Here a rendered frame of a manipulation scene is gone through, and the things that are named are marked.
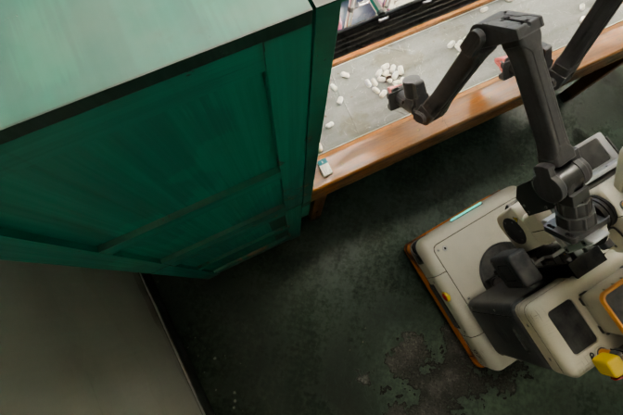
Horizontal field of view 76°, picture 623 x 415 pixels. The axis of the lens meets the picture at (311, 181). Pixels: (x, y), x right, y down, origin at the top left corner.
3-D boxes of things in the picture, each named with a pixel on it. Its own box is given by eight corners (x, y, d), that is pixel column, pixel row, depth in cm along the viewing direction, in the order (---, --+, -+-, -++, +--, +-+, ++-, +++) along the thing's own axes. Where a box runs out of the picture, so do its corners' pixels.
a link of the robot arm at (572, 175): (574, 214, 92) (590, 202, 93) (569, 177, 88) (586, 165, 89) (539, 201, 100) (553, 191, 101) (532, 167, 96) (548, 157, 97)
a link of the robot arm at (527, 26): (509, 14, 78) (545, -7, 80) (461, 30, 91) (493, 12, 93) (566, 207, 90) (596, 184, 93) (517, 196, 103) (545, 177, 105)
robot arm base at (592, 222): (573, 245, 93) (612, 220, 95) (569, 218, 89) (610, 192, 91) (542, 230, 100) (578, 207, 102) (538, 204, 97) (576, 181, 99)
